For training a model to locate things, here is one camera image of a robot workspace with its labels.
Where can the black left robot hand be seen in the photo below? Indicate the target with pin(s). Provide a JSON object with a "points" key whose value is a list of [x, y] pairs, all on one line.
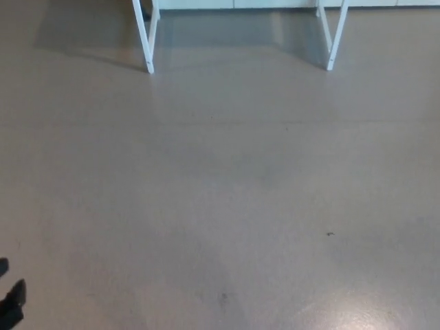
{"points": [[13, 299]]}

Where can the white desk trestle leg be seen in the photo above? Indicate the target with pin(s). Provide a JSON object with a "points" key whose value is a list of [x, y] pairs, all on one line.
{"points": [[145, 44], [338, 34]]}

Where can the white cabinet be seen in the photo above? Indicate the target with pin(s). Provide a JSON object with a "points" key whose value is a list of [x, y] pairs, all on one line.
{"points": [[240, 3]]}

